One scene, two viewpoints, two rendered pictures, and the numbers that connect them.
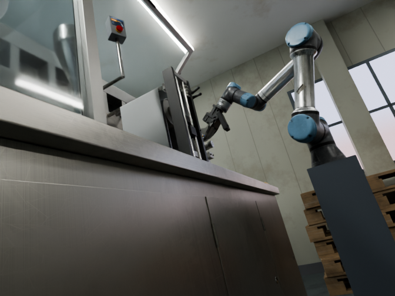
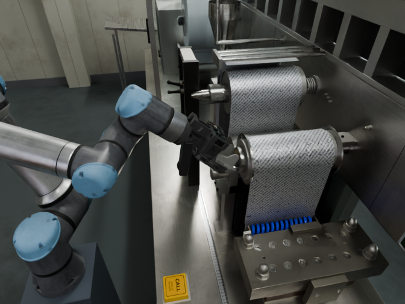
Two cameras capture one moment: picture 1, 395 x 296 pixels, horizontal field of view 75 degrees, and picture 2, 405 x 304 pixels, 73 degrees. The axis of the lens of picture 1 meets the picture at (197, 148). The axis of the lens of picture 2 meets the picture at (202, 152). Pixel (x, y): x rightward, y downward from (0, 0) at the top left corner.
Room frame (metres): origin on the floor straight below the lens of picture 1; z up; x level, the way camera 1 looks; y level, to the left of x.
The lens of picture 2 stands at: (1.83, -0.45, 1.75)
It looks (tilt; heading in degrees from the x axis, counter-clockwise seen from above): 38 degrees down; 147
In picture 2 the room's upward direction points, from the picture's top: straight up
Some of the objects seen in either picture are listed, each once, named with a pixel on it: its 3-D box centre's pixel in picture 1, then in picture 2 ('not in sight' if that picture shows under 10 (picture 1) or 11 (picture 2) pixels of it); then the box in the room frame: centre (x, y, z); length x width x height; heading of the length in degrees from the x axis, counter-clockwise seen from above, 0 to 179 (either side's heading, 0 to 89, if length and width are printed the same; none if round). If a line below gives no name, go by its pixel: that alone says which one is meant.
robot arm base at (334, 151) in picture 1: (325, 155); (55, 265); (1.20, -0.58, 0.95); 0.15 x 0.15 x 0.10
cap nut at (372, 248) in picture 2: not in sight; (371, 250); (1.72, 0.19, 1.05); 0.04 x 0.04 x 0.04
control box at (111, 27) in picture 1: (116, 29); not in sight; (0.89, 0.23, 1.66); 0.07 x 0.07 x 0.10; 42
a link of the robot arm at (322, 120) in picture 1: (315, 133); (44, 240); (1.20, -0.57, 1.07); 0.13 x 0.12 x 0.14; 139
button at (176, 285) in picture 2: not in sight; (175, 287); (1.45, -0.29, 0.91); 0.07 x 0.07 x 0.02; 67
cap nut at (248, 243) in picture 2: not in sight; (248, 239); (1.51, -0.08, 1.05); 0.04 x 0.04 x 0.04
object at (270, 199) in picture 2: not in sight; (285, 198); (1.49, 0.07, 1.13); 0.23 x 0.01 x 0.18; 67
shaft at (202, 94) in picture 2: not in sight; (200, 95); (1.13, 0.00, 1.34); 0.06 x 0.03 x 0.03; 67
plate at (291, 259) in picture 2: not in sight; (307, 255); (1.62, 0.06, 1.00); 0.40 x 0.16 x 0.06; 67
